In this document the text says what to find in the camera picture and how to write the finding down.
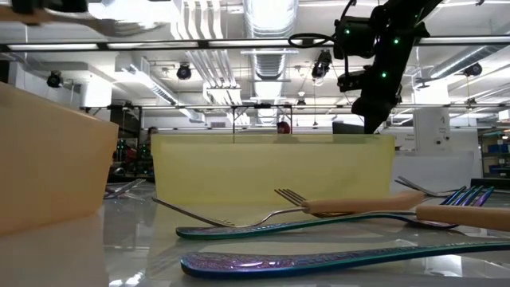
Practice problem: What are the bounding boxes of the black fork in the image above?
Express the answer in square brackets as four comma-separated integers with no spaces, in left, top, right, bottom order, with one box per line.
[394,175,465,199]

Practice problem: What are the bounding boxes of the orange-handled steel fork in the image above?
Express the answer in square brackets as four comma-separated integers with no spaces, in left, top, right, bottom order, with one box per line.
[151,190,426,229]
[273,188,510,233]

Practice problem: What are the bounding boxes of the iridescent rainbow fork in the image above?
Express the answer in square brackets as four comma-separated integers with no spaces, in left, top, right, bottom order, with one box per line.
[104,178,147,200]
[175,185,496,241]
[179,240,510,280]

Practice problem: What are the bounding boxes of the black monitor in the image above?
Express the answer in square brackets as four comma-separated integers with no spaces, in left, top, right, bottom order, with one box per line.
[332,121,366,136]

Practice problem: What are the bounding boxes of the white column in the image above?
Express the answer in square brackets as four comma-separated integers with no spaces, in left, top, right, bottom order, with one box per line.
[413,106,453,157]

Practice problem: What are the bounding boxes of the clear translucent plastic bin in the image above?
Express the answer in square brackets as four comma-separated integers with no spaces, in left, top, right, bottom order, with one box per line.
[392,150,479,193]

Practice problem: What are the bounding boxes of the shelf with blue bins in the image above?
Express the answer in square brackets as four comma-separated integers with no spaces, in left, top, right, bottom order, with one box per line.
[480,127,510,179]

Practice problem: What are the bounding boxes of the yellow translucent plastic bin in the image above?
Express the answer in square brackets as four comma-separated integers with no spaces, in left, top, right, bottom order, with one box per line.
[151,133,396,208]

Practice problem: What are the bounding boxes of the orange translucent plastic bin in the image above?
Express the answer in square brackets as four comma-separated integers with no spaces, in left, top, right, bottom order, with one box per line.
[0,81,120,236]

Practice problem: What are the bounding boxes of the black crossbar with light strips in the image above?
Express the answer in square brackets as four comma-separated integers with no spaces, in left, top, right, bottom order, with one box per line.
[0,36,510,52]

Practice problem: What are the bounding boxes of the white ceiling pipes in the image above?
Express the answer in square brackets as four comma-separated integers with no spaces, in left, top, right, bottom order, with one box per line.
[175,0,244,107]

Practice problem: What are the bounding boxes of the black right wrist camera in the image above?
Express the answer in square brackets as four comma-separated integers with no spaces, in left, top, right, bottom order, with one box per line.
[336,68,368,93]

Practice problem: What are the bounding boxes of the round silver duct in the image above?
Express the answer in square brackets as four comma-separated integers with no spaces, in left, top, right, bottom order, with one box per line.
[428,42,510,81]

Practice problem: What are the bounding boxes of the black right camera cable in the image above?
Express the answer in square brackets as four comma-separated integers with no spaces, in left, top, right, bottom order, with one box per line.
[288,33,348,77]

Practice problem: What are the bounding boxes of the black metal frame stand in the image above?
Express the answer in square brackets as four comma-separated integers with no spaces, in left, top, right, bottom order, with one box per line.
[232,103,294,136]

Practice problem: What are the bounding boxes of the silver ventilation duct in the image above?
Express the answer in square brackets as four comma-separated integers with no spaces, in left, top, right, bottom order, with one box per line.
[241,0,300,83]

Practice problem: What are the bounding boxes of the white rectangular air duct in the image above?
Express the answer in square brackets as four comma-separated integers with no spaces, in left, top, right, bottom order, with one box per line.
[114,50,180,107]

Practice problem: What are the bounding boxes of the long horizontal rail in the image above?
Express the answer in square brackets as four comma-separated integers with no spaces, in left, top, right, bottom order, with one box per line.
[79,103,510,111]

